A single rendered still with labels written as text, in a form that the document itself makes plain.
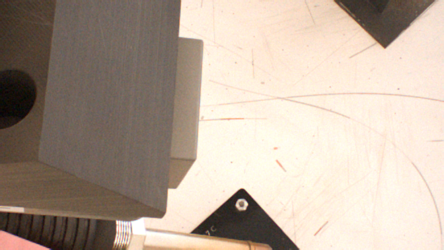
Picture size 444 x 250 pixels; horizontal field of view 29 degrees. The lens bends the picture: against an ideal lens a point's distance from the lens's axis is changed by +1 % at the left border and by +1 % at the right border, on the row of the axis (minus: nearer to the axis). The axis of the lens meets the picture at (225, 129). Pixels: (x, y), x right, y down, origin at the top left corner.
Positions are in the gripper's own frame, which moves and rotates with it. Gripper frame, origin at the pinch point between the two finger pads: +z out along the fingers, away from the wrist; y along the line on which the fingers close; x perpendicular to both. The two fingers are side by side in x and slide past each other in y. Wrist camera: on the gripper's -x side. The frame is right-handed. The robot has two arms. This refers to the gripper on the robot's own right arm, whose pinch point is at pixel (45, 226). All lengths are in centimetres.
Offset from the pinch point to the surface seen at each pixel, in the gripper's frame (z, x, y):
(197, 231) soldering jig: 14.9, 2.1, 2.6
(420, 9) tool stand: 20.7, -7.7, 15.7
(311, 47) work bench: 18.4, -2.3, 13.2
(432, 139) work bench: 21.4, -8.1, 8.5
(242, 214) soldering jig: 15.9, 0.2, 3.6
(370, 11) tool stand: 19.4, -5.3, 15.4
